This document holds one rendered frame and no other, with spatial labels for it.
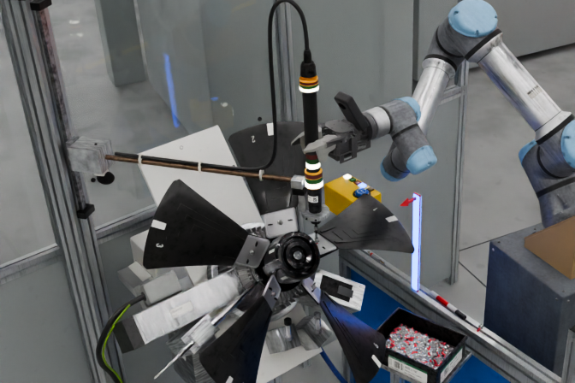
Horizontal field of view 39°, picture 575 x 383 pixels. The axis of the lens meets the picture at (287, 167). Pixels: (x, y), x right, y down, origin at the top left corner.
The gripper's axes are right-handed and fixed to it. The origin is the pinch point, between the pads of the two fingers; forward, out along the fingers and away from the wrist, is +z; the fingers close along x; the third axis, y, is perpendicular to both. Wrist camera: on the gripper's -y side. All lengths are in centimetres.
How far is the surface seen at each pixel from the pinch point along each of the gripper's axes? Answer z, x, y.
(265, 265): 12.2, 0.4, 29.6
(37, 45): 40, 55, -19
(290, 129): -7.9, 15.8, 4.9
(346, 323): -0.8, -14.7, 44.9
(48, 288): 47, 70, 61
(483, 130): -260, 165, 145
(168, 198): 30.0, 12.1, 8.9
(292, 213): 1.0, 4.0, 20.9
